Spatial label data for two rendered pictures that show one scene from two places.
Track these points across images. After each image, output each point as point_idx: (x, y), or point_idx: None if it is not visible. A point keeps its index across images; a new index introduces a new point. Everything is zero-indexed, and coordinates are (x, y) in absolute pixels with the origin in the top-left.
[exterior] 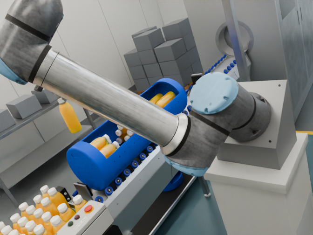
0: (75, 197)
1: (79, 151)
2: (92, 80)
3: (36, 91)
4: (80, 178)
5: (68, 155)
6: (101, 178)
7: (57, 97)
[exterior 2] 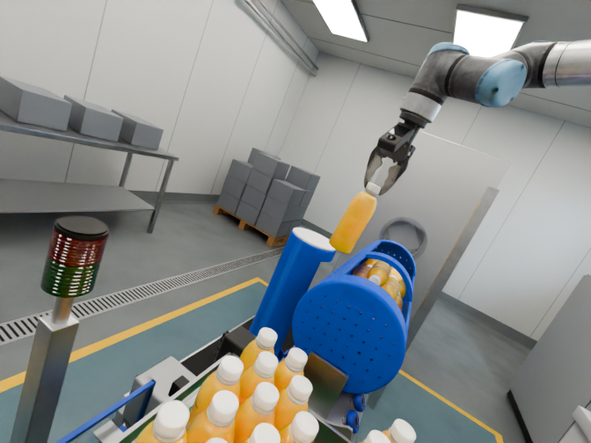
0: (401, 425)
1: (384, 305)
2: None
3: (380, 144)
4: (302, 339)
5: (330, 288)
6: (381, 378)
7: (368, 177)
